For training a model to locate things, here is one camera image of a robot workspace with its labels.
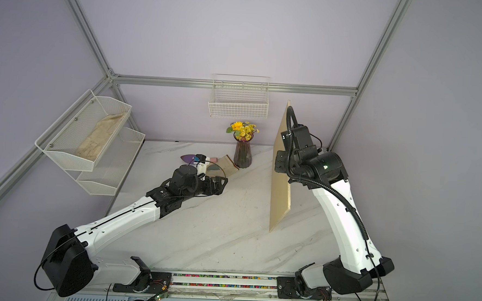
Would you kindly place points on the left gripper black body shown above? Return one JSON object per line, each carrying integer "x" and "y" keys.
{"x": 207, "y": 188}

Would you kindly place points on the dark glass vase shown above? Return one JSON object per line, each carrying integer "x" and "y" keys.
{"x": 243, "y": 154}

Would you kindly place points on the metal base rail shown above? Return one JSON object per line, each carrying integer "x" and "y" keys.
{"x": 218, "y": 286}

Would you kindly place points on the purple trowel pink handle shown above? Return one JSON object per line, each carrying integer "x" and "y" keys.
{"x": 188, "y": 159}

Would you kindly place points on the white perforated wall shelf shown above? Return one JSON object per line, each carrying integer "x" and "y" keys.
{"x": 105, "y": 175}

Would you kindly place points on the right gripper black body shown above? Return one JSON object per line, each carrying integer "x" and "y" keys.
{"x": 288, "y": 165}

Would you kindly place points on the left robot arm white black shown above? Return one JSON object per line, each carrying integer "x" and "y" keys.
{"x": 71, "y": 260}

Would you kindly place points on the white wire wall basket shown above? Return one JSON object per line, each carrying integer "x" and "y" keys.
{"x": 239, "y": 97}

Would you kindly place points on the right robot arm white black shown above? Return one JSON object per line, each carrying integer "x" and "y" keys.
{"x": 359, "y": 262}

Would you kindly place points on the aluminium frame profiles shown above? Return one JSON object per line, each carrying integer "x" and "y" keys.
{"x": 112, "y": 80}

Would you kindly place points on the cream work glove on table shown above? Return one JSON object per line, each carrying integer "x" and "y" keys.
{"x": 221, "y": 167}

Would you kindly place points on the light plywood board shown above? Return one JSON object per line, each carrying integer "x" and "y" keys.
{"x": 280, "y": 188}

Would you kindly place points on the yellow flower bouquet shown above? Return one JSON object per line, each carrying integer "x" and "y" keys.
{"x": 242, "y": 131}

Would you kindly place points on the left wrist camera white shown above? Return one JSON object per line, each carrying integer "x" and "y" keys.
{"x": 201, "y": 163}

